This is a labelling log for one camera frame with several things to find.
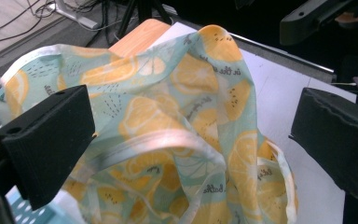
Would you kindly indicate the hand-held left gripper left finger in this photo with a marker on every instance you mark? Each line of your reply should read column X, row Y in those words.
column 48, row 137

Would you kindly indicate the white-framed desk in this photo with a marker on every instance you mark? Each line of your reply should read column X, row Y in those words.
column 74, row 15

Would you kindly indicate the light blue plastic basket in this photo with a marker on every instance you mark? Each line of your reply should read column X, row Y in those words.
column 28, row 213

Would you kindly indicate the orange-print fabric bag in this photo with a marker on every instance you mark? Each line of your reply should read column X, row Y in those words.
column 174, row 102

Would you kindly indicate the white table mat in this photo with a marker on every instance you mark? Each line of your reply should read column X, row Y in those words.
column 276, row 93

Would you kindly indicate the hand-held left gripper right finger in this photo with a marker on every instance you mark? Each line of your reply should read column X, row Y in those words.
column 338, row 140

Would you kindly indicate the black stand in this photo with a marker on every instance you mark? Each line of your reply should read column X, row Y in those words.
column 143, row 12

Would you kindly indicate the wooden table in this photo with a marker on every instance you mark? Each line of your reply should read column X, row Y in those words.
column 140, row 39

